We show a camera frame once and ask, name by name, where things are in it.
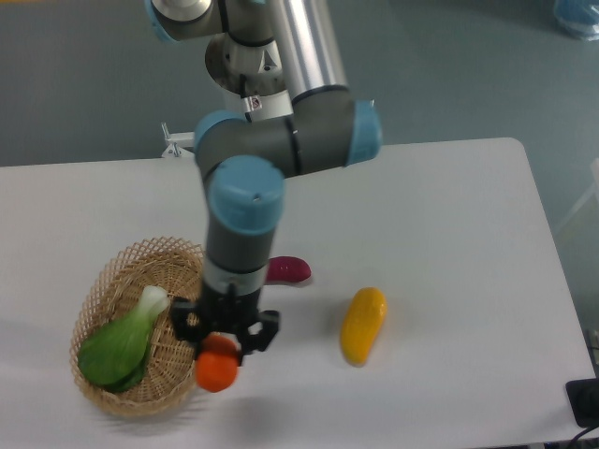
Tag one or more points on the orange toy fruit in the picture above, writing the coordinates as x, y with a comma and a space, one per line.
217, 363

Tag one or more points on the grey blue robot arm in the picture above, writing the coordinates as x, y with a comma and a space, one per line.
282, 60

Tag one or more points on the yellow mango toy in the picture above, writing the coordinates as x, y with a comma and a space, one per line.
361, 325

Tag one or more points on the woven wicker basket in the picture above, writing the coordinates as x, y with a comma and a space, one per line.
170, 263

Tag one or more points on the green bok choy toy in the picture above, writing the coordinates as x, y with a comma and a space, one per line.
115, 356

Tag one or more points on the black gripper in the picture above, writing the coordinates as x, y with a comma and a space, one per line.
226, 312

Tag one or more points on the blue plastic bag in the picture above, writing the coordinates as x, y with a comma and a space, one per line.
579, 18

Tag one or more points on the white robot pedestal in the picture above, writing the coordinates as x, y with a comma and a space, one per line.
250, 79

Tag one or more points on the purple sweet potato toy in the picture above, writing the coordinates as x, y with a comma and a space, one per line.
288, 269

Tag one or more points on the black device at edge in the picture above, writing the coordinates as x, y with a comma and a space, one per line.
583, 398

